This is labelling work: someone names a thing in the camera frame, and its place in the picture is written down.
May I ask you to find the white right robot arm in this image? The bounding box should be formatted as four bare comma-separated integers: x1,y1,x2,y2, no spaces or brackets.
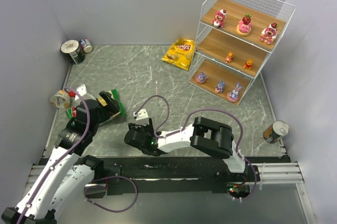
124,117,246,174

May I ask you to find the pink bear cream hat toy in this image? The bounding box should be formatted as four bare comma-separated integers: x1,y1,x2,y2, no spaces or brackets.
212,9,226,28

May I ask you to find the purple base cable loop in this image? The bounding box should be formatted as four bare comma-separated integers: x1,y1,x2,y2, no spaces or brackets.
83,175,138,213

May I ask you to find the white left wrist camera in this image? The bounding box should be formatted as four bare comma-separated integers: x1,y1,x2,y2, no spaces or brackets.
68,84,95,105

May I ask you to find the white wire wooden shelf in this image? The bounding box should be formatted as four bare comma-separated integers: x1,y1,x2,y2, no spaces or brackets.
189,0,295,106

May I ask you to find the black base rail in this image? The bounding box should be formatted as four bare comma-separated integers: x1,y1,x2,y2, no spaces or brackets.
76,157,260,196

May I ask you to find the orange bear toy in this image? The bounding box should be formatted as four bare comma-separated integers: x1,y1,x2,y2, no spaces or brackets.
225,52,234,64
243,59,253,70

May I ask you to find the pink bear strawberry donut toy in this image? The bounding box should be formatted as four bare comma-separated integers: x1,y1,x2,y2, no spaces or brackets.
236,14,252,36

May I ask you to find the blue white tipped can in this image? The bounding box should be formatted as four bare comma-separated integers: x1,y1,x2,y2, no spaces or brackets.
78,38,93,53

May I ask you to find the purple bunny donut toy front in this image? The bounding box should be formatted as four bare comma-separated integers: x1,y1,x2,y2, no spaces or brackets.
195,72,208,84

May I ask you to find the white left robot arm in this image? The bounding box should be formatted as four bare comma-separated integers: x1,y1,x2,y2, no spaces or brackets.
1,89,125,223

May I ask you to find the silver top tin can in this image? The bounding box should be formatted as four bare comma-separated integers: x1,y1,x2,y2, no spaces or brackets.
263,120,289,144

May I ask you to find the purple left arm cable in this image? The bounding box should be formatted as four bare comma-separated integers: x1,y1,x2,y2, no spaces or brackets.
15,86,91,224

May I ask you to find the yellow Lays chips bag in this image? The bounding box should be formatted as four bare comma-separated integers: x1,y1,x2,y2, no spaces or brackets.
162,37,195,71

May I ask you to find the green cassava chips bag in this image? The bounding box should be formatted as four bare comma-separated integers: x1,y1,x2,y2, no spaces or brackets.
65,89,126,126

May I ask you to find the pink bear cake toy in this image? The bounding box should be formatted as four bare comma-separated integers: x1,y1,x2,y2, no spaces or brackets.
260,23,278,45

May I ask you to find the black labelled can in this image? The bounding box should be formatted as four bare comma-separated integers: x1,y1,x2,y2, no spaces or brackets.
61,40,85,65

